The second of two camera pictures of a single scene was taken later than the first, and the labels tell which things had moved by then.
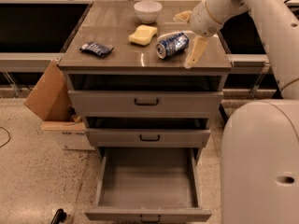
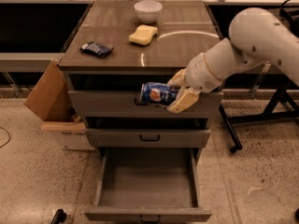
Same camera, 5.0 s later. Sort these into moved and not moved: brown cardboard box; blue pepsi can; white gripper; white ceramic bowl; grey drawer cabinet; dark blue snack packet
Moved: blue pepsi can; white gripper
Not moved: white ceramic bowl; dark blue snack packet; grey drawer cabinet; brown cardboard box
